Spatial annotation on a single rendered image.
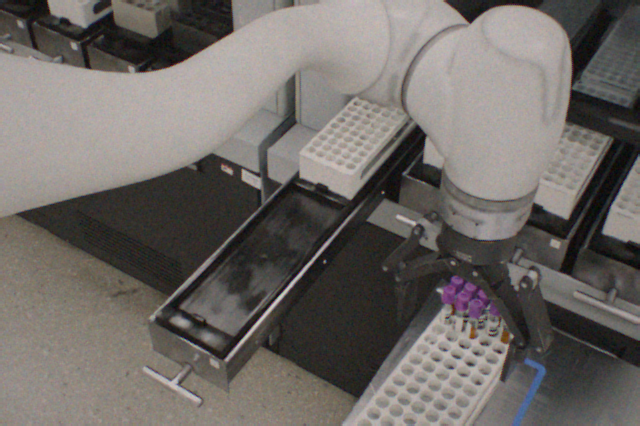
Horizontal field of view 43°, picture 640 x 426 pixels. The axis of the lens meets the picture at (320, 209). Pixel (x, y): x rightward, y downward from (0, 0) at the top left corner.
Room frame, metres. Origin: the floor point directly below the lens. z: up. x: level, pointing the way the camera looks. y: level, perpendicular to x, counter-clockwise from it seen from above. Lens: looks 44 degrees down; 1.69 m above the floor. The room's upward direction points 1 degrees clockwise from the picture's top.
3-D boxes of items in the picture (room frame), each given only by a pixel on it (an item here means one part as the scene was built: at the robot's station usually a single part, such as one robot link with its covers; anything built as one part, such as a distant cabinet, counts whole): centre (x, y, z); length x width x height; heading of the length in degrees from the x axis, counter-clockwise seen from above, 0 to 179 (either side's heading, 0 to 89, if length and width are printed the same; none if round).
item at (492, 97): (0.58, -0.15, 1.27); 0.13 x 0.11 x 0.16; 35
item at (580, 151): (1.04, -0.42, 0.83); 0.30 x 0.10 x 0.06; 148
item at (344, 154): (1.08, -0.08, 0.83); 0.30 x 0.10 x 0.06; 148
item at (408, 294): (0.61, -0.10, 0.95); 0.03 x 0.01 x 0.07; 145
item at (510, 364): (0.53, -0.22, 0.95); 0.03 x 0.01 x 0.07; 145
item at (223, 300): (0.93, 0.01, 0.78); 0.73 x 0.14 x 0.09; 148
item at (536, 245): (1.16, -0.49, 0.78); 0.73 x 0.14 x 0.09; 148
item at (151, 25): (1.41, 0.37, 0.85); 0.12 x 0.02 x 0.06; 59
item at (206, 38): (1.33, 0.24, 0.85); 0.12 x 0.02 x 0.06; 59
